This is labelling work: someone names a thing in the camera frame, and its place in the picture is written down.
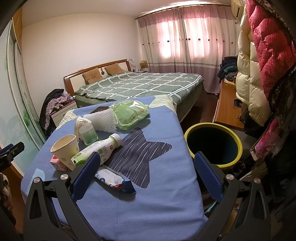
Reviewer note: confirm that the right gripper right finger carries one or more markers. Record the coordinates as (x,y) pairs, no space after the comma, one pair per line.
(241,212)

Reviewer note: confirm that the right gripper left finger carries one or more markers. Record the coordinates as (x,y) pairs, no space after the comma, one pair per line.
(41,221)

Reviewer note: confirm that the pink strawberry milk carton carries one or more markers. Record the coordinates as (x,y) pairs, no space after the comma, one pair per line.
(57,164)

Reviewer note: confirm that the paper cup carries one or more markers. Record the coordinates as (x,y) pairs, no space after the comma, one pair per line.
(64,149)

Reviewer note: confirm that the white instant noodle cup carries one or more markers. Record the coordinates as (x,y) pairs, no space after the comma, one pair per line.
(79,122)

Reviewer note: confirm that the clear green plastic cup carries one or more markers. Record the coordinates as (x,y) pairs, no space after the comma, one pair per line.
(88,134)

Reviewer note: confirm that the blue white snack wrapper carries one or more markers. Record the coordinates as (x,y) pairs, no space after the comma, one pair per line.
(114,180)

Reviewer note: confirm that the white green drink bottle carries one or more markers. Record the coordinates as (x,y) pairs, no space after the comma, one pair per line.
(104,148)

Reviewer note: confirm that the white foam net wrap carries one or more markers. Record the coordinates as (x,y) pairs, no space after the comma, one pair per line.
(103,121)

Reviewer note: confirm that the green plastic bag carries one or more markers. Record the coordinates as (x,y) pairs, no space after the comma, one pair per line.
(129,112)

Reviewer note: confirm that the yellow rimmed trash bin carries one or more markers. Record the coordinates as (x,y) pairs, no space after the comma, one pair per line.
(219,144)

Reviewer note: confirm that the sliding wardrobe door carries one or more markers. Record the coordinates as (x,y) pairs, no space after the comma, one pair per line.
(19,119)

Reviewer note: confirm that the white bedside nightstand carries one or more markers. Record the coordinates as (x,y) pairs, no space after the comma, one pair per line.
(58,115)

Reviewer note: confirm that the clothes pile on nightstand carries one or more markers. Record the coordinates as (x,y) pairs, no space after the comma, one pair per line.
(55,100)

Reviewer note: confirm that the blue patterned table cloth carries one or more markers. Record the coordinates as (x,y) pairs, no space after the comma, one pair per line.
(167,203)

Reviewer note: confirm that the left brown pillow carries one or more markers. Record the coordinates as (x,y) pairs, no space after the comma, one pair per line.
(92,76)

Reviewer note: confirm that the brown pillow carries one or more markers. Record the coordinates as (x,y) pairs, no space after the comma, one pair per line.
(114,69)
(92,76)

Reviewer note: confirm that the wooden sideboard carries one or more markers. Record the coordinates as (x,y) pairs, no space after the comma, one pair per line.
(226,112)

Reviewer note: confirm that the bed with green quilt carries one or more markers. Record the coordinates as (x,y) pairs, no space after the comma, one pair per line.
(183,88)

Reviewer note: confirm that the cream puffer jacket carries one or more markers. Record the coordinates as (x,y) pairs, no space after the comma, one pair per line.
(249,88)

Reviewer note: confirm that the right brown pillow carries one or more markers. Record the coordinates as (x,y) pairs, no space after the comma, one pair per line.
(114,69)

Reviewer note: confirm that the dark clothes pile on sideboard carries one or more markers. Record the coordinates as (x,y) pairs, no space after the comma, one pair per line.
(228,65)

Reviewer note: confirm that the tissue box on far nightstand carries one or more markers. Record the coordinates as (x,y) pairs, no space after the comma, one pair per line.
(143,64)

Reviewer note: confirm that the red dotted puffer jacket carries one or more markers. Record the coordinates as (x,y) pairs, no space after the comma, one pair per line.
(273,43)

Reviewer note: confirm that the pink white curtains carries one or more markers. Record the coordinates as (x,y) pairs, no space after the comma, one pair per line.
(189,39)

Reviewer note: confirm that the wall air conditioner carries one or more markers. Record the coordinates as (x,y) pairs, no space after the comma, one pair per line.
(237,7)

